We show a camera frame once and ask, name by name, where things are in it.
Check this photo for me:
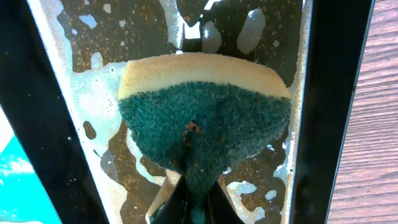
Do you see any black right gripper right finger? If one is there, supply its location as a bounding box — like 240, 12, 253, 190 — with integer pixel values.
206, 181, 244, 224

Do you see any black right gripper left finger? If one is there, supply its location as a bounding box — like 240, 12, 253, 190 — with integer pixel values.
149, 176, 189, 224

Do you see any green yellow sponge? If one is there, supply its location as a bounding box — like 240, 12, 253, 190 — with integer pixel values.
118, 52, 291, 223

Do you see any green rimmed plate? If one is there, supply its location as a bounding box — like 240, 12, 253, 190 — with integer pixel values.
0, 108, 14, 152

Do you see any teal serving tray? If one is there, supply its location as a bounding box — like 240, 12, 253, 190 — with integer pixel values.
1, 137, 61, 224

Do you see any black water tray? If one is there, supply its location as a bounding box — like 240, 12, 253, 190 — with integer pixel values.
1, 0, 374, 223

